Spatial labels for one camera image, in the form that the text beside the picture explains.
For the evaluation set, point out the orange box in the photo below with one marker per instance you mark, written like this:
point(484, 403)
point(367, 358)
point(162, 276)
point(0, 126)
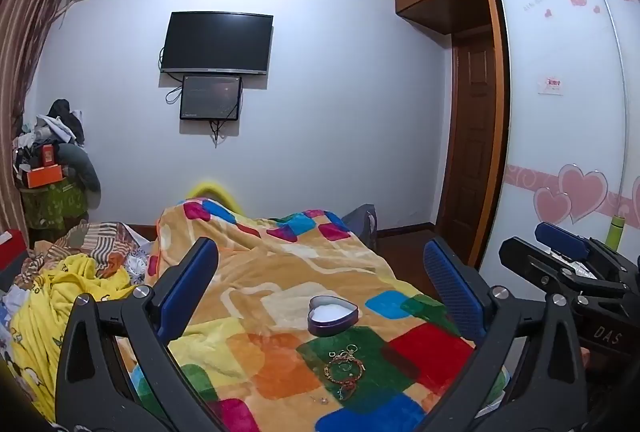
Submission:
point(45, 176)

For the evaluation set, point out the pile of clothes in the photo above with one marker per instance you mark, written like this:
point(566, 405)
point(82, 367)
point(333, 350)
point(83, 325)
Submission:
point(55, 122)

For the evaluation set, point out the brown wooden door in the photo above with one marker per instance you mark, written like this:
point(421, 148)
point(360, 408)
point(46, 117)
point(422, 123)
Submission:
point(472, 137)

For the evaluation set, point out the floral bed sheet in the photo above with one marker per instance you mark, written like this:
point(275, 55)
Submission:
point(136, 262)

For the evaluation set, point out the black wall television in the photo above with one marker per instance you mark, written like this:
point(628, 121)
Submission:
point(217, 42)

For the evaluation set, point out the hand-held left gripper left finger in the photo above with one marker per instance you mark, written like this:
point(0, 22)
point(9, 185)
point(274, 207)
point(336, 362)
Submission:
point(194, 279)

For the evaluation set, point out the striped brown curtain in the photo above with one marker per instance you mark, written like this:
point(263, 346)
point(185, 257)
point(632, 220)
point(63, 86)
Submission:
point(25, 62)

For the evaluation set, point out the striped brown cloth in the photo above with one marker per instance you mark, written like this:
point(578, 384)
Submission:
point(95, 239)

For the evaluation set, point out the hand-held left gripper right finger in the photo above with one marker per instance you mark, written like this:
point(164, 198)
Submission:
point(447, 282)

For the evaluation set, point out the yellow pillow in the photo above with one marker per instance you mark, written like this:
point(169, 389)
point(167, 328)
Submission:
point(212, 191)

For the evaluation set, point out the yellow cartoon blanket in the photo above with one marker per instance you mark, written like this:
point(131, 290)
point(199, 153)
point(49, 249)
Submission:
point(55, 312)

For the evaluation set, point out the green patterned cloth cover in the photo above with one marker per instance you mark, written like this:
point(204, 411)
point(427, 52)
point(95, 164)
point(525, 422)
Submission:
point(55, 207)

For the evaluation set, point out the wooden wardrobe with white doors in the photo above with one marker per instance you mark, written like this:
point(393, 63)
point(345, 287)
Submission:
point(565, 87)

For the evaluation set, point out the green bottle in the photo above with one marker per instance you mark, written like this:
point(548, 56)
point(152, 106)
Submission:
point(615, 234)

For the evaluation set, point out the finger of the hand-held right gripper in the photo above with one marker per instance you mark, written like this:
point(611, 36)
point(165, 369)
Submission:
point(525, 259)
point(560, 238)

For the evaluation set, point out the red box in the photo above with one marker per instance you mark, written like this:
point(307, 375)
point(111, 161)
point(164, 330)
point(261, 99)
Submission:
point(12, 252)

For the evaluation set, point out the small black wall monitor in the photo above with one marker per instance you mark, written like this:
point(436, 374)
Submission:
point(211, 97)

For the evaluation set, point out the purple heart-shaped tin box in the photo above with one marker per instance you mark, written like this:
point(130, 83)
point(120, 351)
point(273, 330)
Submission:
point(332, 314)

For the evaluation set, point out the grey bag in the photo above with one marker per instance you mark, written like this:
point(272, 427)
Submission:
point(361, 222)

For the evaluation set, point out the colourful patchwork blanket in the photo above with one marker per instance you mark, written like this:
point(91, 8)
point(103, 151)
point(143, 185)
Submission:
point(300, 262)

